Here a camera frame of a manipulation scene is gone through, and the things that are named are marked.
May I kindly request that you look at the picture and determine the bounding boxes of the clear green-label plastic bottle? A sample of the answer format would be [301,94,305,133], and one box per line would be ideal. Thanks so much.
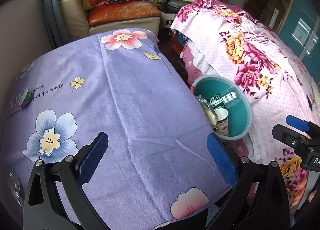
[209,88,241,109]

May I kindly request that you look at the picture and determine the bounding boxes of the orange cream snack bag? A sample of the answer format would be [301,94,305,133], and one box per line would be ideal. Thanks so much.
[196,95,218,129]

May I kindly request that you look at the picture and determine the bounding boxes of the teal trash bin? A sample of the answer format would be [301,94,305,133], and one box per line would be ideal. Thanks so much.
[193,75,252,142]

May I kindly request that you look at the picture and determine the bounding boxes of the purple floral bed sheet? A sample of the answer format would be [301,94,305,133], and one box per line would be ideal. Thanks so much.
[1,28,231,229]

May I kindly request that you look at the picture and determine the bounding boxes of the beige sofa orange cushion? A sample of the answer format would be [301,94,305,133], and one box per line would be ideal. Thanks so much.
[59,0,161,41]

